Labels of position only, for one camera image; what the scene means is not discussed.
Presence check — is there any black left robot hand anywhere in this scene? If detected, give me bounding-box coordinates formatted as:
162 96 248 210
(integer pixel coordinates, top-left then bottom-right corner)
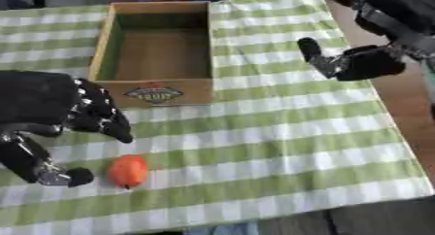
0 70 136 188

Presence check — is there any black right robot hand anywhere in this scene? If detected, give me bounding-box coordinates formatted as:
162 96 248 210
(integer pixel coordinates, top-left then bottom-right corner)
295 36 408 83

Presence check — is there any tan cardboard box green inside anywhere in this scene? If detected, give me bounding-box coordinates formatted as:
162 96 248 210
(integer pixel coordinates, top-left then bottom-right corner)
88 0 217 108

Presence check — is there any orange toy fruit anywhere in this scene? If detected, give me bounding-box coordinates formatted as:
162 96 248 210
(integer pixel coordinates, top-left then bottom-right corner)
107 153 150 190

